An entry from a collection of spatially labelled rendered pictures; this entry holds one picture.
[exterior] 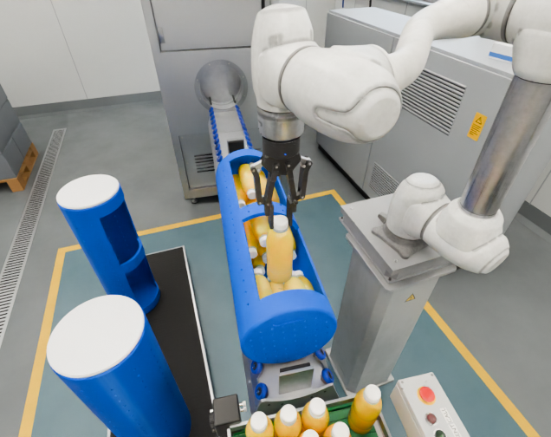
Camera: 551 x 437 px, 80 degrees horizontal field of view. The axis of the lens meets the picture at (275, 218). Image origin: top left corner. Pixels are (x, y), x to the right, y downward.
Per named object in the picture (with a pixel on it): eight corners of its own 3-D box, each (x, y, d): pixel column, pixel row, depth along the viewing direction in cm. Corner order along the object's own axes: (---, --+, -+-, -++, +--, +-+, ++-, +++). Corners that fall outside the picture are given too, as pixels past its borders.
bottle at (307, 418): (319, 416, 96) (325, 389, 84) (327, 444, 90) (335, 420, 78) (295, 423, 94) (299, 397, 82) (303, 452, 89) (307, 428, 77)
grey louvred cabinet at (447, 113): (352, 141, 416) (374, 6, 321) (487, 261, 261) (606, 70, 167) (313, 148, 402) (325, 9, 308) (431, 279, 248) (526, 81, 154)
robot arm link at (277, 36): (242, 100, 62) (277, 126, 53) (236, 2, 52) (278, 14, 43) (290, 90, 66) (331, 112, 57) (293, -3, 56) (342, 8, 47)
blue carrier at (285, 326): (276, 192, 169) (271, 143, 151) (335, 350, 104) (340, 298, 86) (222, 203, 166) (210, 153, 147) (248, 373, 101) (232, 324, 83)
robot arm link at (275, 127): (253, 97, 63) (254, 127, 67) (262, 116, 56) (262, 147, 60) (298, 94, 65) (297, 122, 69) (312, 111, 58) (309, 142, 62)
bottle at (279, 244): (273, 287, 88) (272, 238, 76) (262, 269, 93) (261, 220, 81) (296, 278, 91) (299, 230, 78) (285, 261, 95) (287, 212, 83)
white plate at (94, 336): (161, 311, 107) (162, 313, 108) (98, 283, 115) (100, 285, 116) (94, 394, 88) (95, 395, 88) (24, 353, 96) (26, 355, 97)
